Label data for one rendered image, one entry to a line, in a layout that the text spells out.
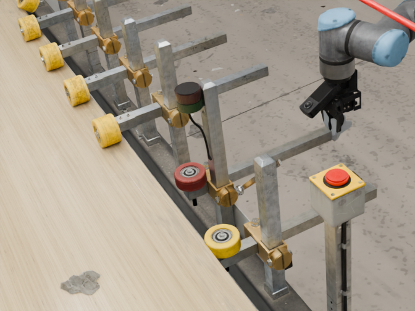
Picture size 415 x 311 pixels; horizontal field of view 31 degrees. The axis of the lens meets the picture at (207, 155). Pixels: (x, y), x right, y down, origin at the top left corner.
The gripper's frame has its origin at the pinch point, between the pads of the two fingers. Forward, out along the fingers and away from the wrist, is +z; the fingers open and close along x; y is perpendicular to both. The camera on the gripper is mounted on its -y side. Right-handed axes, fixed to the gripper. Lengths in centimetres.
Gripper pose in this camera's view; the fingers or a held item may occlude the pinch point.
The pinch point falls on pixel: (331, 137)
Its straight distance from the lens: 204.8
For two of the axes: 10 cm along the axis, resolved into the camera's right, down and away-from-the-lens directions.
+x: -4.5, -4.9, 7.4
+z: 1.2, 7.9, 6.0
